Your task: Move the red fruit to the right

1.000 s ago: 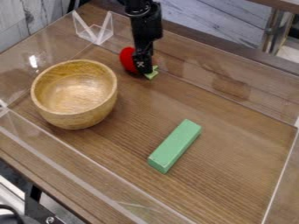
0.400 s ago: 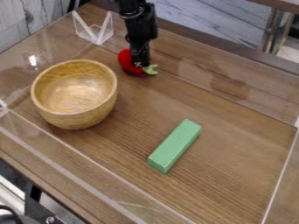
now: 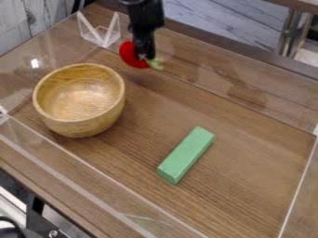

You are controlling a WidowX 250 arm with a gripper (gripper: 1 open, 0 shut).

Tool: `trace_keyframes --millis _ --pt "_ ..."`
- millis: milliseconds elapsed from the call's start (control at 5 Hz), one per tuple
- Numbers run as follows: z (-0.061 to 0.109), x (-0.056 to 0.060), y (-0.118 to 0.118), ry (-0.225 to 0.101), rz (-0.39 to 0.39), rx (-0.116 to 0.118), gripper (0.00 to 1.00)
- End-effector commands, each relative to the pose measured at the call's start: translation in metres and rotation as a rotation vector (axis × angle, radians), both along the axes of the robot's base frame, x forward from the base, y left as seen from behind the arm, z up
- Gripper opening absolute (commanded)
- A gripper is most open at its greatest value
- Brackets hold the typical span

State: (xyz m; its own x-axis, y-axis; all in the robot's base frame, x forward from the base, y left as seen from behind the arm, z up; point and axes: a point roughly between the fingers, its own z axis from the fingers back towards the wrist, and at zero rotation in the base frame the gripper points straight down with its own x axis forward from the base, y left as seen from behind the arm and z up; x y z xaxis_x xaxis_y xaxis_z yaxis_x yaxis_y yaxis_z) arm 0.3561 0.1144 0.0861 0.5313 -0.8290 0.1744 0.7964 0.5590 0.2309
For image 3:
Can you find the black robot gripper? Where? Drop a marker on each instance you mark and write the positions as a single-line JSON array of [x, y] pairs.
[[147, 18]]

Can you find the green rectangular block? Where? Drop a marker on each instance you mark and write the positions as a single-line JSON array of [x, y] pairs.
[[185, 155]]

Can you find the wooden bowl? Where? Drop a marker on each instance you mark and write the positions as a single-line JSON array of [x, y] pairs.
[[79, 99]]

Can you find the clear acrylic corner bracket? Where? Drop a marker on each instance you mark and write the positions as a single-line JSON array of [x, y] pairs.
[[102, 36]]

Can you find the red plush fruit green stem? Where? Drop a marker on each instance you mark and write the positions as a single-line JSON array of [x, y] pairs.
[[127, 55]]

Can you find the clear acrylic front wall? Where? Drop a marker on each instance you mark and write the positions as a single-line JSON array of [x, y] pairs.
[[99, 204]]

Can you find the metal chair leg background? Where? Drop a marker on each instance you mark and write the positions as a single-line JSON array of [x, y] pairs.
[[294, 33]]

